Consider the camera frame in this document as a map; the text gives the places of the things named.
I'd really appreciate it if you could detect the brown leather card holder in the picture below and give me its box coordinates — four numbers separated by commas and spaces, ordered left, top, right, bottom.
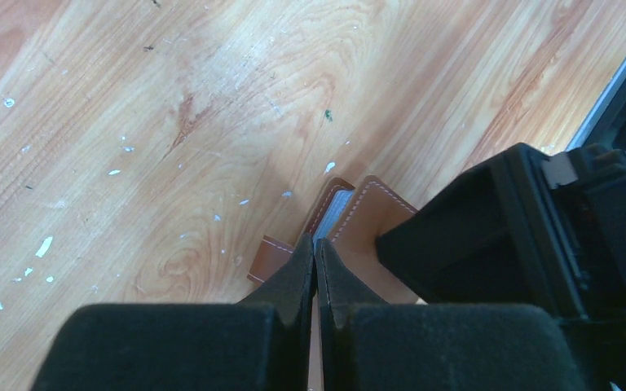
246, 175, 421, 306

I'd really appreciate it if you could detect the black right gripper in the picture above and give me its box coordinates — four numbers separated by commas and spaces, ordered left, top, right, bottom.
376, 143, 626, 390

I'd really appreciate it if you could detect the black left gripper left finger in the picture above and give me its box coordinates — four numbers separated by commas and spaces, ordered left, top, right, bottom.
33, 234, 315, 390

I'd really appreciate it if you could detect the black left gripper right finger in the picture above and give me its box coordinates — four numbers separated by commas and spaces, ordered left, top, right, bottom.
315, 239, 587, 390

